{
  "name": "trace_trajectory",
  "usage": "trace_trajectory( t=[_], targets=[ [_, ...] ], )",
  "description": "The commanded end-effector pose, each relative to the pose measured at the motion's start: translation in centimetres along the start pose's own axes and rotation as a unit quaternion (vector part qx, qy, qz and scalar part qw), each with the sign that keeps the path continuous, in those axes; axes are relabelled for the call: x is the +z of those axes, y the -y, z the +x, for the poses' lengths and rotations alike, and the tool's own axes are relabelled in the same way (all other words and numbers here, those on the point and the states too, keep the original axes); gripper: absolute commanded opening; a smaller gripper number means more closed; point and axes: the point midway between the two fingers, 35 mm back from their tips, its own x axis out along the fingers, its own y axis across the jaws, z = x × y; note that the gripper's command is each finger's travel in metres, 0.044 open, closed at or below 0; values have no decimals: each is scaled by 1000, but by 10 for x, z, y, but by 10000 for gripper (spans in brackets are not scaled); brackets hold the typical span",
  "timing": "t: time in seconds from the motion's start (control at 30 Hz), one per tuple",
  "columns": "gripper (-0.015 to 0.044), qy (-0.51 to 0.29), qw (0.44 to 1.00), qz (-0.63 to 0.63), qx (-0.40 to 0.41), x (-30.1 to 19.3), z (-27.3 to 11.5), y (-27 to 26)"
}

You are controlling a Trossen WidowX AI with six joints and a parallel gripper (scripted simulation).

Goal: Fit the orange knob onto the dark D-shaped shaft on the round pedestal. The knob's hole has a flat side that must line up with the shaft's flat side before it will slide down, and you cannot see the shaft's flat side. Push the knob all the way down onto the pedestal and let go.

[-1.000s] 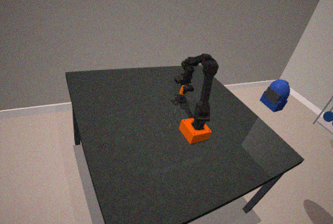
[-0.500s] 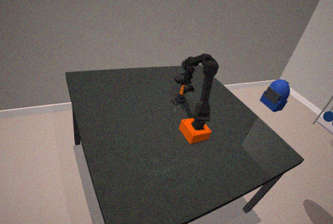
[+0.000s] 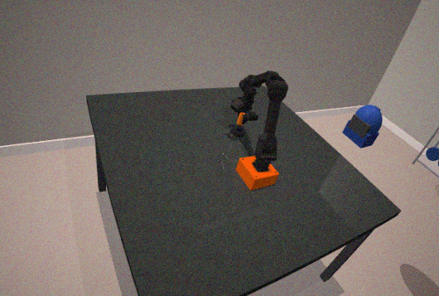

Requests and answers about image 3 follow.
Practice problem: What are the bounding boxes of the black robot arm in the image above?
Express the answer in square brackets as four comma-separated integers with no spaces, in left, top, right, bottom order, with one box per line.
[231,70,288,172]

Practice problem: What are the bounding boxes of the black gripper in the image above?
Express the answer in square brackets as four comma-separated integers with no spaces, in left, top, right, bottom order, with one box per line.
[238,97,258,124]

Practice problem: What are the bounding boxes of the orange knob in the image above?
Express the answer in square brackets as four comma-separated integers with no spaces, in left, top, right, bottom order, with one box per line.
[237,113,245,126]

